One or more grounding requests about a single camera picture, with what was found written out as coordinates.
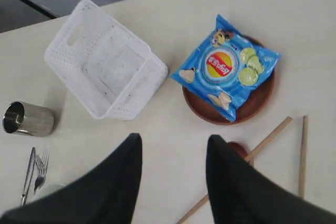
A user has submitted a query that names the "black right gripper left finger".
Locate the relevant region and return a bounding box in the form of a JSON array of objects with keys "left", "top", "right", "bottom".
[{"left": 1, "top": 133, "right": 142, "bottom": 223}]

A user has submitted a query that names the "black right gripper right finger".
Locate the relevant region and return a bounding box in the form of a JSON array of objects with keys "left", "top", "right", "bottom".
[{"left": 206, "top": 135, "right": 335, "bottom": 223}]

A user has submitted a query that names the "dark red wooden spoon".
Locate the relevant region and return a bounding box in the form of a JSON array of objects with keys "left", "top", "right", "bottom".
[{"left": 227, "top": 142, "right": 249, "bottom": 159}]

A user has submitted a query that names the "wooden chopstick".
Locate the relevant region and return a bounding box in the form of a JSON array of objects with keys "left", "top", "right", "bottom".
[
  {"left": 298, "top": 115, "right": 309, "bottom": 198},
  {"left": 177, "top": 116, "right": 292, "bottom": 224}
]

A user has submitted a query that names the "silver fork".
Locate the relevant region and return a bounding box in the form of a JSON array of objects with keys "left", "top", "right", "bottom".
[{"left": 34, "top": 148, "right": 49, "bottom": 194}]

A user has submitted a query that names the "silver table knife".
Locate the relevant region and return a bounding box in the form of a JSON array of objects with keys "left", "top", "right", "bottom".
[{"left": 20, "top": 147, "right": 36, "bottom": 207}]

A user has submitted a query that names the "brown wooden plate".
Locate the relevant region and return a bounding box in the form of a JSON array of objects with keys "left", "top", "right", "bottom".
[{"left": 183, "top": 37, "right": 275, "bottom": 125}]

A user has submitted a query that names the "steel cup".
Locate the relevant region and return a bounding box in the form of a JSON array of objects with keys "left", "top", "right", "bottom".
[{"left": 2, "top": 101, "right": 55, "bottom": 137}]

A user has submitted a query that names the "blue chips bag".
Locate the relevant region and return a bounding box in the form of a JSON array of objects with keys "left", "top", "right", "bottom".
[{"left": 171, "top": 15, "right": 281, "bottom": 122}]

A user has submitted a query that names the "white perforated plastic basket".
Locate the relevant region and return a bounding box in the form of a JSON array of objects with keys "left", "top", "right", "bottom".
[{"left": 44, "top": 0, "right": 169, "bottom": 120}]

